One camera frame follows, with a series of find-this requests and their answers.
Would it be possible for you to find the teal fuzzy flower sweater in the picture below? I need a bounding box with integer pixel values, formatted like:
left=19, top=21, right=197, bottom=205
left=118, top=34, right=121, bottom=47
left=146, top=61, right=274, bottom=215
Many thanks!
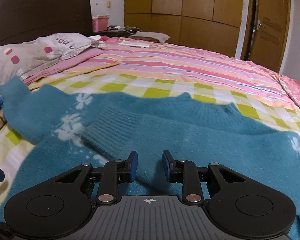
left=0, top=75, right=300, bottom=240

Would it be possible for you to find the pink striped bedspread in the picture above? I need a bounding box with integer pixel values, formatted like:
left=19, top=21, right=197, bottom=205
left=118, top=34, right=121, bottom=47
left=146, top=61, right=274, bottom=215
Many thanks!
left=26, top=37, right=300, bottom=112

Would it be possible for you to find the grey cushion on nightstand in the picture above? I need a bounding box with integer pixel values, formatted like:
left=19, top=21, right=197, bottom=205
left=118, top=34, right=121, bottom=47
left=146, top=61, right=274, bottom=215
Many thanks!
left=131, top=31, right=171, bottom=43

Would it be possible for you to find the pink plastic basket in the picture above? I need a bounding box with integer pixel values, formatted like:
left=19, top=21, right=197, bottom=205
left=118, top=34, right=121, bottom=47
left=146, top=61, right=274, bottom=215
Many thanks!
left=92, top=15, right=109, bottom=33

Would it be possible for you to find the dark wooden headboard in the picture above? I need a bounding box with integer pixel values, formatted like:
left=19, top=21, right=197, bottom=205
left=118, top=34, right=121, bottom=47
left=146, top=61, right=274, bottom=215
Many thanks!
left=0, top=0, right=93, bottom=46

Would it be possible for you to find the green white checked plastic sheet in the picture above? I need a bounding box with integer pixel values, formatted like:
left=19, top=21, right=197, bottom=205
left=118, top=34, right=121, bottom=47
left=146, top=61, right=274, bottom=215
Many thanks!
left=0, top=73, right=300, bottom=218

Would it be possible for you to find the white paper box on bed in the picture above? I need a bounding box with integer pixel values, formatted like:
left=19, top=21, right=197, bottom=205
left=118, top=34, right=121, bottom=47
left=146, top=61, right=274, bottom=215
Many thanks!
left=119, top=40, right=150, bottom=48

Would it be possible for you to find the brown wooden wardrobe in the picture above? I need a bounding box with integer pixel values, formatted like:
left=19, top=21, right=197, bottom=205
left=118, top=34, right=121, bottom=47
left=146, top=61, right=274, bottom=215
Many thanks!
left=124, top=0, right=243, bottom=57

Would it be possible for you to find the grey pillow with pink dots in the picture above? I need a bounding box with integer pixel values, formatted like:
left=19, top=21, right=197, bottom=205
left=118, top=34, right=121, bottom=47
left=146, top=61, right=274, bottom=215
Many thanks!
left=0, top=33, right=99, bottom=86

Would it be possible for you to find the brown wooden door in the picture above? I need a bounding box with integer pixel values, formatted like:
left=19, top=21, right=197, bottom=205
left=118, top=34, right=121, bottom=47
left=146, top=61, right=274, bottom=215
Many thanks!
left=249, top=0, right=290, bottom=73

